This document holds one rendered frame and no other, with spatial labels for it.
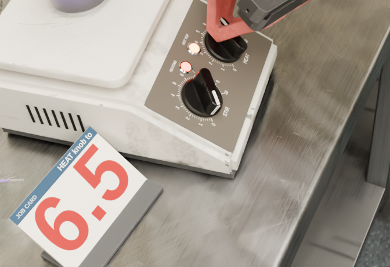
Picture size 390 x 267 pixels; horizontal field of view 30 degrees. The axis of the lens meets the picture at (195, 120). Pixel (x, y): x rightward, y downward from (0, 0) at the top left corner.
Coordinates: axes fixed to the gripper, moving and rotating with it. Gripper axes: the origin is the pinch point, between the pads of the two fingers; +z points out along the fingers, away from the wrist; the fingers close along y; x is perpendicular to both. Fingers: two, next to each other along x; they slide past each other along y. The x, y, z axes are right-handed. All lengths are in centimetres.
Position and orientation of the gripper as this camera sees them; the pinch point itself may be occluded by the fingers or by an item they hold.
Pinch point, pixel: (221, 26)
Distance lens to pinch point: 56.0
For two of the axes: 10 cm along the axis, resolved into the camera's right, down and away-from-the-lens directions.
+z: -3.9, 4.6, 8.0
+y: -6.6, 4.7, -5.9
